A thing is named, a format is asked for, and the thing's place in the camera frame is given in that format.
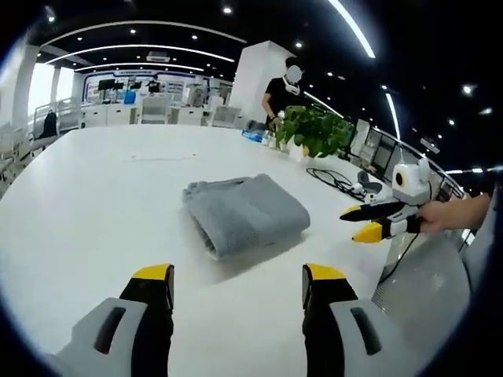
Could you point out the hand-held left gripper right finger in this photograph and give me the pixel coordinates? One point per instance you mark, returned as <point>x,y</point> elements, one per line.
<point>326,298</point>

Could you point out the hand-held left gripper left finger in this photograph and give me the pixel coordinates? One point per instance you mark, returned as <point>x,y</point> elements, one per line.
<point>149,298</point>

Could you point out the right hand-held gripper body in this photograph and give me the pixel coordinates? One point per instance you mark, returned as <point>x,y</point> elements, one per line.
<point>412,184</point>

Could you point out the grey towel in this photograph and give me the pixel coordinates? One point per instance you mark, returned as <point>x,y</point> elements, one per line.
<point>251,212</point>

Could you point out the person's right hand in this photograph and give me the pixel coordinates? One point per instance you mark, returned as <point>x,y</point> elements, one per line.
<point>436,218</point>

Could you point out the white controller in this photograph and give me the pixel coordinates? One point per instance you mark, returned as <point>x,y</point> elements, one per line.
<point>371,197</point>

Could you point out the grey headset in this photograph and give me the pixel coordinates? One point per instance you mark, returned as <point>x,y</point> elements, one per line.
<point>369,180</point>

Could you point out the white charger adapter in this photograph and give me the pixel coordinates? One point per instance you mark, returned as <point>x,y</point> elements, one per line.
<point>357,187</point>

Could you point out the grey office chair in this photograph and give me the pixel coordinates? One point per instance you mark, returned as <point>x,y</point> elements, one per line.
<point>432,275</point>

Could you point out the green potted plant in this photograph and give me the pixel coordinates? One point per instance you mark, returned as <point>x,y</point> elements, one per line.
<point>314,129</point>

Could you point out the white table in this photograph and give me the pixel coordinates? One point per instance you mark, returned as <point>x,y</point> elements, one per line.
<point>98,196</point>

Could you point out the blue packet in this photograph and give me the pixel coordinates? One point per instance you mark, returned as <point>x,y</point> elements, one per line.
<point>251,135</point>

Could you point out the white mesh office chair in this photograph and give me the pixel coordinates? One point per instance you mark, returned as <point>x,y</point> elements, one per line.
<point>154,110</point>

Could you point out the black backpack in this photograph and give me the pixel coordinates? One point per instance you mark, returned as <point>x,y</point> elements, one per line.
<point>50,125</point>

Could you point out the blue box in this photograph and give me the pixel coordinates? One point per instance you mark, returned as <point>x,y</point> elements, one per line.
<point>129,98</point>

